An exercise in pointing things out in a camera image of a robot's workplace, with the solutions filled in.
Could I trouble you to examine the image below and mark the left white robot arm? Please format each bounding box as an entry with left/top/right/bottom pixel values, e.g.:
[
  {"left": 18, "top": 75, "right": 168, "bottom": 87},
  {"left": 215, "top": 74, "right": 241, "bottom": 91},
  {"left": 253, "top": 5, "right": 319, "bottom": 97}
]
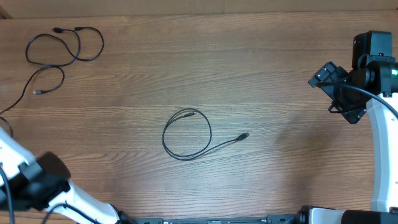
[{"left": 1, "top": 129, "right": 135, "bottom": 224}]

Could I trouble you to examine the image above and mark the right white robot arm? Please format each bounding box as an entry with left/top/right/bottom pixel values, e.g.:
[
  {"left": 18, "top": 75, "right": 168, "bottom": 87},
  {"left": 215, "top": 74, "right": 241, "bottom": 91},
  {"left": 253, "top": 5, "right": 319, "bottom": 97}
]
[{"left": 294, "top": 30, "right": 397, "bottom": 223}]

